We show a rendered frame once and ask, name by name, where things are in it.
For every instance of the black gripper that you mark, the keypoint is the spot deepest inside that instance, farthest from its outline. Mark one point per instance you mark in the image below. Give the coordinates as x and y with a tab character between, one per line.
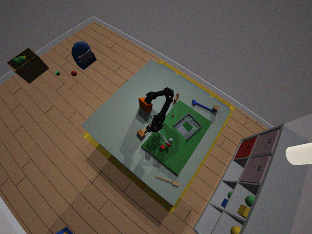
149	128

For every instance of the green putting mat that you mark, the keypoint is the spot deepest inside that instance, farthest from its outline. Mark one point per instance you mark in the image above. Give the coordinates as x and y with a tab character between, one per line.
181	149

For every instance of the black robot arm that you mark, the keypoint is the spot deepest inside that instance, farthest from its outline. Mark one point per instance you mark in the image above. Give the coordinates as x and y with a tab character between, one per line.
160	117

